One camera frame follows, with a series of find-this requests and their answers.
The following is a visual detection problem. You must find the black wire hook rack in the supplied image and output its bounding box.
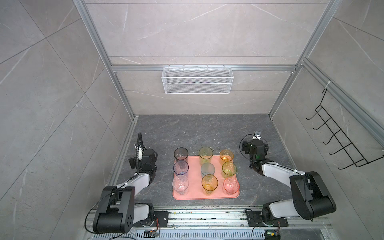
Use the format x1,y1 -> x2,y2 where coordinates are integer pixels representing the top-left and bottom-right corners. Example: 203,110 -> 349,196
306,89 -> 384,170

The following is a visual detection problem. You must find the teal tall glass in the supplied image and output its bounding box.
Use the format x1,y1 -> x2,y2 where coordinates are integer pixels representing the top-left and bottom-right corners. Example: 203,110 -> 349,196
201,163 -> 215,177

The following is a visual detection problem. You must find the pink short glass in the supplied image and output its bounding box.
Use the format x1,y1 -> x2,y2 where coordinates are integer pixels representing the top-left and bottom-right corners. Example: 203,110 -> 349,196
223,178 -> 240,195

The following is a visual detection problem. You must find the yellow short glass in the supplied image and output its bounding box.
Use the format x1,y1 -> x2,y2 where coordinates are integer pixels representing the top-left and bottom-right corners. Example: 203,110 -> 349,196
220,149 -> 234,165

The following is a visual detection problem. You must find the clear short glass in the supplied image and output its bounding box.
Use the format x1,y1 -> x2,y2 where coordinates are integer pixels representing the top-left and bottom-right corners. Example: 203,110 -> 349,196
173,175 -> 189,195

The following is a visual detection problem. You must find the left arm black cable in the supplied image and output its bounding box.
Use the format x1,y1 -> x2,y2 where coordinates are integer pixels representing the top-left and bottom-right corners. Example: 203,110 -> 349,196
136,132 -> 144,175

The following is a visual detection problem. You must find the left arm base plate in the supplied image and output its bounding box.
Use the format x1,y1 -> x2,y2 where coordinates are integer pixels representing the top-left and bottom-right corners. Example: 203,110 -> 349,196
134,211 -> 169,228

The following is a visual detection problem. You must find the blue tall glass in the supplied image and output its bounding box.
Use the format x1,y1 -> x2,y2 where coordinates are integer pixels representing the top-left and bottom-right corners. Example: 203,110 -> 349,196
173,161 -> 189,177

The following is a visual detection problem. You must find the dark grey tall glass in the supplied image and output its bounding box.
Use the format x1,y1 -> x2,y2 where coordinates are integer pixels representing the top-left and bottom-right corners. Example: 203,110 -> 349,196
174,147 -> 189,162

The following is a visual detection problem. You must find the pink plastic tray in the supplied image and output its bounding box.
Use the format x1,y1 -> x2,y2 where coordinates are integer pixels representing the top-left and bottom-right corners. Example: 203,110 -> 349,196
173,155 -> 240,200

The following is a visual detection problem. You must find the green tall glass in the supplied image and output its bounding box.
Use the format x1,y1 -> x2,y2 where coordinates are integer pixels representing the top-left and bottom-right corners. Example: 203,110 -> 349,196
199,147 -> 213,165

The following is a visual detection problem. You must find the amber tall glass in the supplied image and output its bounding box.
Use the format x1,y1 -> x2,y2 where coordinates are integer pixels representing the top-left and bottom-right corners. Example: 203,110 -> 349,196
202,175 -> 219,195

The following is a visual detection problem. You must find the green short glass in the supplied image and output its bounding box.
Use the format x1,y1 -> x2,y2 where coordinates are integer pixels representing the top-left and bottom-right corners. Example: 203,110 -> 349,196
222,162 -> 237,178

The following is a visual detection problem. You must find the white wire mesh basket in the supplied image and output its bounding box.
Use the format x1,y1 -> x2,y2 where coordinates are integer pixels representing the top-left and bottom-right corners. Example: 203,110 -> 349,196
162,67 -> 234,95

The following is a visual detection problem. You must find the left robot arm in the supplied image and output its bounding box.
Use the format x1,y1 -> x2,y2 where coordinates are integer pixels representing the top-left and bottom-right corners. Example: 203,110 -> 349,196
91,149 -> 158,234

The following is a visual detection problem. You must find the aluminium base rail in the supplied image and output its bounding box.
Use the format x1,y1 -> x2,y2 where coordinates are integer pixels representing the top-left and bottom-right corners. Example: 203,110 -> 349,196
78,206 -> 338,240

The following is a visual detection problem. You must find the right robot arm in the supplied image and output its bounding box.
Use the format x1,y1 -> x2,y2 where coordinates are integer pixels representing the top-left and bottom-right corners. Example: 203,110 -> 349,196
239,136 -> 337,222

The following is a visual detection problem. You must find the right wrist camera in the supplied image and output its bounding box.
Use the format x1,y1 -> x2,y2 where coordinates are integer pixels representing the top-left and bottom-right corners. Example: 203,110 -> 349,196
253,132 -> 262,140

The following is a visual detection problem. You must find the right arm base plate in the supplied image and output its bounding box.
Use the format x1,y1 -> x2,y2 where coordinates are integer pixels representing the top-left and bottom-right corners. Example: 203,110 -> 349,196
245,209 -> 289,227

